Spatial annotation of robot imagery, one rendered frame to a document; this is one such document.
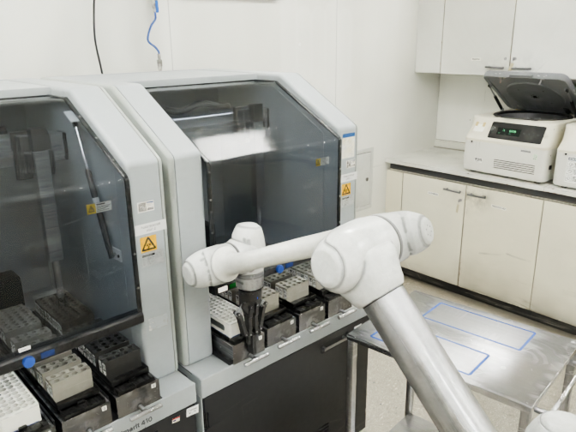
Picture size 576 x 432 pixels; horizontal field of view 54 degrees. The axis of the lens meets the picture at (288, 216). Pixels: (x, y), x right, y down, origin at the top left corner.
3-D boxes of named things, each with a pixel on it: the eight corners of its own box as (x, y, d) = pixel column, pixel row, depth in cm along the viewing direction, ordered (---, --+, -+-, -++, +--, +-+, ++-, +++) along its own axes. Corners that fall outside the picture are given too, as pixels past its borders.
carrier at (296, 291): (305, 292, 216) (305, 278, 214) (309, 294, 214) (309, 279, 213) (283, 302, 209) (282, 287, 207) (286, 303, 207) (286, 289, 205)
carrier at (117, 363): (139, 363, 170) (137, 345, 169) (142, 365, 169) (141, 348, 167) (103, 378, 163) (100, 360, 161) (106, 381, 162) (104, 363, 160)
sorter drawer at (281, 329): (164, 287, 242) (162, 268, 239) (190, 279, 251) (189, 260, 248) (275, 353, 191) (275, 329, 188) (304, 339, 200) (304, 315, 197)
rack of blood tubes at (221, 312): (181, 311, 206) (180, 296, 204) (203, 303, 213) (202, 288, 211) (230, 341, 185) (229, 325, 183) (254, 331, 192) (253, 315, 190)
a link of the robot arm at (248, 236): (249, 261, 184) (219, 273, 175) (248, 215, 179) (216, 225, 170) (273, 269, 177) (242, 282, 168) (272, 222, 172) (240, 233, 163)
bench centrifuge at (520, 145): (460, 171, 373) (468, 71, 354) (507, 157, 412) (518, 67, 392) (543, 186, 333) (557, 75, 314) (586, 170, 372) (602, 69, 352)
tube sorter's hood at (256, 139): (137, 255, 218) (121, 87, 198) (257, 220, 257) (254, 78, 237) (215, 297, 181) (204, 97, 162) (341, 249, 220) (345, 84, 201)
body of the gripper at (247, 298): (253, 279, 184) (254, 304, 187) (232, 286, 179) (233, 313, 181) (267, 285, 179) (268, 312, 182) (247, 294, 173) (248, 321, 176)
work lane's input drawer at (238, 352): (132, 299, 232) (130, 279, 229) (161, 289, 241) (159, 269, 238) (241, 371, 180) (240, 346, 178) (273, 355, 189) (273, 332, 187)
